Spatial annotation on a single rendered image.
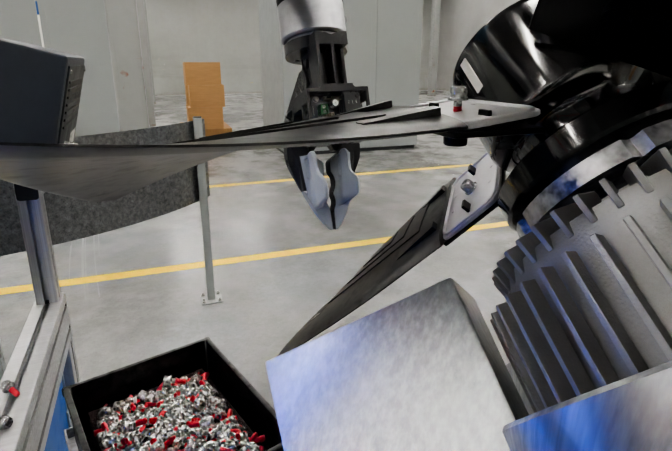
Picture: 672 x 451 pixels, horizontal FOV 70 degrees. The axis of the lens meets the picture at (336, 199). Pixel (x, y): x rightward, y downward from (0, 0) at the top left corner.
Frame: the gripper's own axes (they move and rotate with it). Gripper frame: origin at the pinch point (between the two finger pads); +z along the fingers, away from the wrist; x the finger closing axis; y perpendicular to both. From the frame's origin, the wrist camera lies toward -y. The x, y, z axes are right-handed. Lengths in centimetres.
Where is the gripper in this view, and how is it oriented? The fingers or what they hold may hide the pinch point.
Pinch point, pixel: (330, 218)
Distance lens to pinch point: 56.5
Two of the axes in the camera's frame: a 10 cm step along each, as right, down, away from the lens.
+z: 1.2, 9.9, 0.0
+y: 3.5, -0.4, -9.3
